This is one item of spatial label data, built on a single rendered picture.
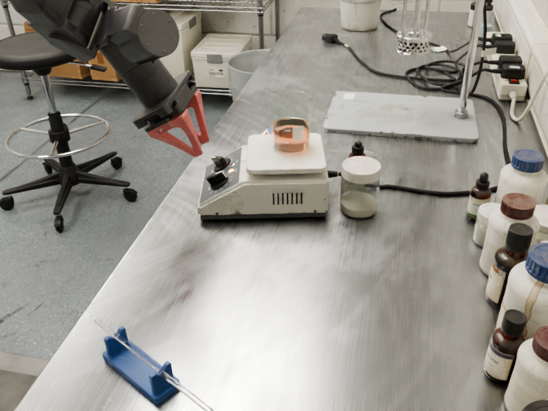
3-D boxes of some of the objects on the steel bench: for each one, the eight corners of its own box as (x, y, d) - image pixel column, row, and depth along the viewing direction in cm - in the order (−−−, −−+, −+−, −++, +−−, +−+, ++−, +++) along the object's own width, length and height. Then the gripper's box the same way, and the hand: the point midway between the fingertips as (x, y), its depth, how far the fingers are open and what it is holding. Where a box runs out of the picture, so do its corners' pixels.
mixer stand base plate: (321, 131, 114) (322, 126, 113) (334, 94, 130) (335, 90, 129) (479, 143, 108) (479, 139, 107) (471, 102, 124) (472, 98, 124)
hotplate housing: (198, 223, 88) (192, 178, 84) (206, 179, 99) (201, 138, 95) (342, 219, 88) (344, 174, 83) (333, 176, 99) (335, 134, 94)
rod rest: (102, 359, 65) (96, 337, 63) (126, 342, 67) (121, 320, 65) (157, 406, 60) (152, 383, 58) (182, 386, 62) (178, 364, 60)
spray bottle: (476, 37, 163) (483, -1, 157) (477, 33, 166) (483, -4, 160) (490, 38, 162) (497, 0, 156) (490, 34, 165) (497, -3, 159)
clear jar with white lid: (385, 214, 89) (389, 169, 84) (351, 223, 87) (355, 178, 82) (364, 196, 93) (368, 152, 89) (332, 205, 91) (333, 161, 87)
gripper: (133, 56, 83) (196, 138, 90) (103, 90, 75) (174, 176, 83) (167, 36, 80) (229, 122, 87) (139, 69, 72) (210, 161, 79)
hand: (199, 144), depth 84 cm, fingers open, 3 cm apart
